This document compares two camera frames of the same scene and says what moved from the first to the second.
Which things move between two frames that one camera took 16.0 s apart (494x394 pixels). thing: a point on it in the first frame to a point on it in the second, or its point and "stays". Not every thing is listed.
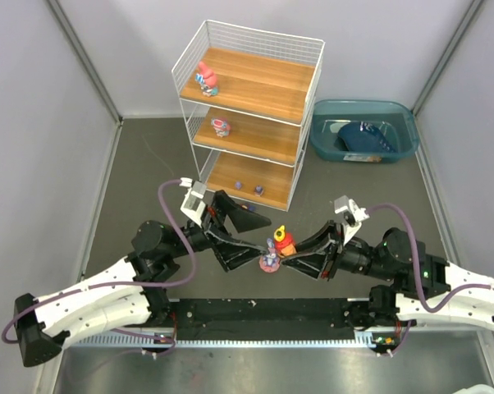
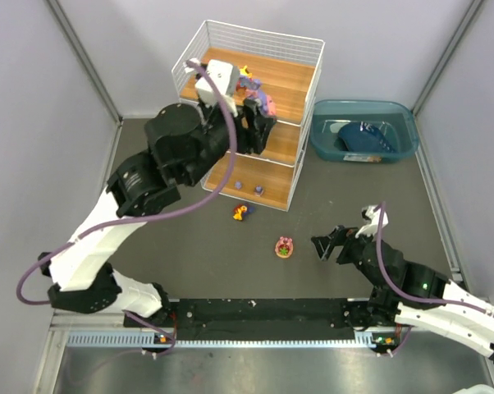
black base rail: [261, 319] stays
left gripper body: [210, 235] to [239, 132]
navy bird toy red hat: [249, 207] stays
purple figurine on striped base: [258, 190] stays
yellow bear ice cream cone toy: [284, 242] to [243, 71]
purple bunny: [270, 262] to [251, 87]
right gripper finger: [318, 264] to [323, 245]
